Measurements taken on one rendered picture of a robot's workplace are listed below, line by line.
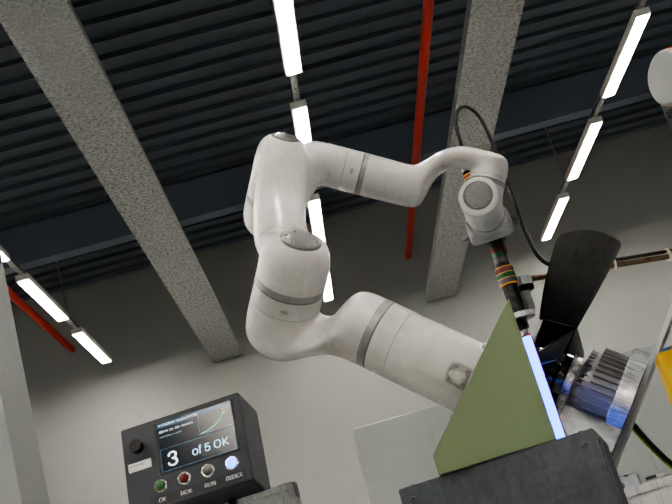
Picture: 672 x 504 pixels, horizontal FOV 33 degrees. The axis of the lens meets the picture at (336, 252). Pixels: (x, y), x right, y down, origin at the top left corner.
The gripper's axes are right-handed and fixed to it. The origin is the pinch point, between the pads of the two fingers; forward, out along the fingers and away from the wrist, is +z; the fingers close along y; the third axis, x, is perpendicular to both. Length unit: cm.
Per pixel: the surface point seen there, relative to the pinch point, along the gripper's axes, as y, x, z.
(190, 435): -68, -31, -41
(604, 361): 14.1, -35.4, 1.0
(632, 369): 18.9, -39.4, -2.2
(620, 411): 13.4, -47.3, -3.9
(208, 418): -64, -28, -40
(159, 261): -309, 292, 731
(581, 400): 6.5, -42.1, 0.0
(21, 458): -35, -57, -182
